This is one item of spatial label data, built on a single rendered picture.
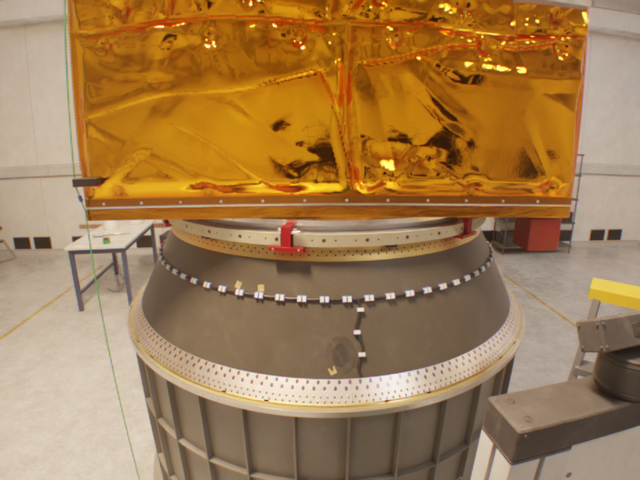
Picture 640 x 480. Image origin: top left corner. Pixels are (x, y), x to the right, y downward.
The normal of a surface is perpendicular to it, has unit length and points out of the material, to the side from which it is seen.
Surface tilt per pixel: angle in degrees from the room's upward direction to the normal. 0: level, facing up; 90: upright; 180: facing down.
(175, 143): 87
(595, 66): 90
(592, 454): 90
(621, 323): 61
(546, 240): 90
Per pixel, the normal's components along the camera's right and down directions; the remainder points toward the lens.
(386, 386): 0.13, -0.53
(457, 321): 0.45, -0.25
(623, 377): -0.78, 0.16
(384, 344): 0.18, -0.23
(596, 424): 0.17, 0.25
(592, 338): -0.99, 0.04
